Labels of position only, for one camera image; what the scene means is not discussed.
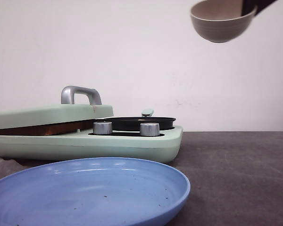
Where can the left silver control knob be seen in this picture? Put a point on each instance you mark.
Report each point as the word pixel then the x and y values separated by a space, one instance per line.
pixel 102 128

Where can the black frying pan green handle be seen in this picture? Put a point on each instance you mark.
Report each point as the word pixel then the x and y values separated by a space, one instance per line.
pixel 133 123

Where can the right silver control knob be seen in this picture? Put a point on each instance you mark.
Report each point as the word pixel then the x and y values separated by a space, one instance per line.
pixel 150 129

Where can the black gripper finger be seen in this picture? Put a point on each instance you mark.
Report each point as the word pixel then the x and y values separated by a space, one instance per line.
pixel 262 4
pixel 247 6

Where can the mint green breakfast maker base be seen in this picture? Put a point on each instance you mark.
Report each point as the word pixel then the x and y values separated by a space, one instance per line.
pixel 84 144

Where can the blue plate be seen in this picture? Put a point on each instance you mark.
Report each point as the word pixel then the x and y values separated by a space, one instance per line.
pixel 93 192

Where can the white bread slice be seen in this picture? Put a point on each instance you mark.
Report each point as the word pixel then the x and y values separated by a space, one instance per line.
pixel 48 129

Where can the beige ceramic bowl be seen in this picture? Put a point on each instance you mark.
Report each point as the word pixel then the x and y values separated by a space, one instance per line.
pixel 220 21

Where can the silver control knob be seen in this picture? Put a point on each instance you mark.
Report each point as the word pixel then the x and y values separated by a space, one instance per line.
pixel 102 128
pixel 150 129

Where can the mint green hinged lid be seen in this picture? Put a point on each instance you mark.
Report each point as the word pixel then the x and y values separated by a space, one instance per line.
pixel 77 104

